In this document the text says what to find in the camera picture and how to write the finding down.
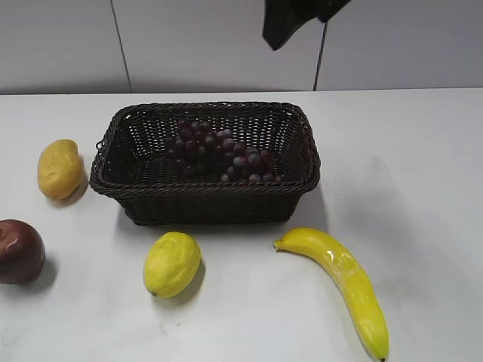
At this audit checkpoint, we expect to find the yellow banana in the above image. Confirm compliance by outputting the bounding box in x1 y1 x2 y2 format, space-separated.
273 228 389 361

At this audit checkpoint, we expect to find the purple grape bunch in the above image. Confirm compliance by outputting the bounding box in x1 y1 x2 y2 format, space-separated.
166 121 288 183

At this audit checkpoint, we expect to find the yellow mango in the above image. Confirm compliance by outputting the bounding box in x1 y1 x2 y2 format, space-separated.
37 139 84 201

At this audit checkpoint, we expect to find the dark woven wicker basket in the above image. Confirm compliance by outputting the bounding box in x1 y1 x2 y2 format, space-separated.
90 102 321 225

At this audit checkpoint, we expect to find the yellow lemon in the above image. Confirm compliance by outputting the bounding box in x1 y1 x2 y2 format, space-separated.
143 232 202 298

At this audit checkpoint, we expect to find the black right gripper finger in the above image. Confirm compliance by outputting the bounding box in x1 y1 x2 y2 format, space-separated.
262 0 350 51

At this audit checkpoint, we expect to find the red apple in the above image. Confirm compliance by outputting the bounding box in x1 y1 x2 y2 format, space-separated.
1 219 45 285

